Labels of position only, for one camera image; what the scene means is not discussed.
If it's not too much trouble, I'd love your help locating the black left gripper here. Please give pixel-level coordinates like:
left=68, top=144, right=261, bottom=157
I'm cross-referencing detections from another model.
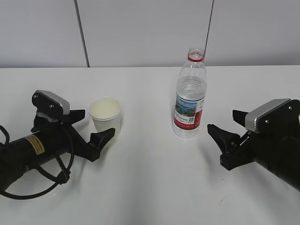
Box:
left=31, top=110, right=115, bottom=162

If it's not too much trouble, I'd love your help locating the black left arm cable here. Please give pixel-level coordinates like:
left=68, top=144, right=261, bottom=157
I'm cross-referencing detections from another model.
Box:
left=0, top=121, right=75, bottom=200

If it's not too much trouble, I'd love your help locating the clear plastic water bottle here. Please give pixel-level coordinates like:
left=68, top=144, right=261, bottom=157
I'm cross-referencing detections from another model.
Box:
left=172, top=47, right=207, bottom=138

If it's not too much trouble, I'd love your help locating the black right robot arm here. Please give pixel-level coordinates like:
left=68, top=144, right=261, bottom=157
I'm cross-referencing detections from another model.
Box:
left=207, top=110, right=300, bottom=190

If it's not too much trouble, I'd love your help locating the white paper cup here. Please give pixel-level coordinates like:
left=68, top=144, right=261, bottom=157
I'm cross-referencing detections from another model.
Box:
left=89, top=97, right=121, bottom=143

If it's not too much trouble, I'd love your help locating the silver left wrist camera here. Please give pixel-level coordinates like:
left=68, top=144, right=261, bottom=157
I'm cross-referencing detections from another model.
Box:
left=32, top=90, right=70, bottom=120

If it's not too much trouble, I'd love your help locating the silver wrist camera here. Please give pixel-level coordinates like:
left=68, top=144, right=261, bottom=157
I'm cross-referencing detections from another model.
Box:
left=245, top=98, right=300, bottom=134
left=32, top=90, right=70, bottom=120

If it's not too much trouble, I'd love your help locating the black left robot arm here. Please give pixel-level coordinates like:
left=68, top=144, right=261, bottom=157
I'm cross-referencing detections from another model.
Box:
left=0, top=110, right=115, bottom=191

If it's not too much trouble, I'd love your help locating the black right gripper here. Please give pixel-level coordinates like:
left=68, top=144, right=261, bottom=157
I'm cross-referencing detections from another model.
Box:
left=207, top=110, right=280, bottom=171

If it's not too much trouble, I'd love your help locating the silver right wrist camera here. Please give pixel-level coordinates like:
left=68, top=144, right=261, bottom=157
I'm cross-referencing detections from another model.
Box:
left=245, top=98, right=300, bottom=134

